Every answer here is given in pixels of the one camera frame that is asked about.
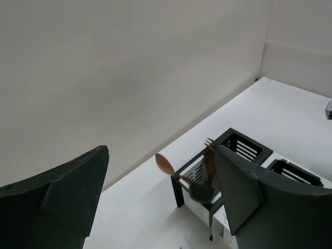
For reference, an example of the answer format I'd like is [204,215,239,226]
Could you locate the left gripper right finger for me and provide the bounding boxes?
[214,145,332,249]

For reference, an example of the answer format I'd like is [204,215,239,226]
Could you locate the dark wooden fork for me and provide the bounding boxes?
[204,137,219,150]

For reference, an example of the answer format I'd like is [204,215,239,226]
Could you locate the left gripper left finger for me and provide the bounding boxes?
[1,145,109,248]

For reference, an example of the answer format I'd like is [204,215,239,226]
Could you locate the black spoon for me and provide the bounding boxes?
[188,181,216,204]

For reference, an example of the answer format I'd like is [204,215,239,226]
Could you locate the black rear utensil holder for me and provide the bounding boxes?
[171,128,273,227]

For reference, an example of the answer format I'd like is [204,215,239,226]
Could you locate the white front utensil holder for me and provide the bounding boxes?
[209,158,332,249]

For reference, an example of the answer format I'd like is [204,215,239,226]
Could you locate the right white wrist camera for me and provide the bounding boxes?
[325,100,332,120]

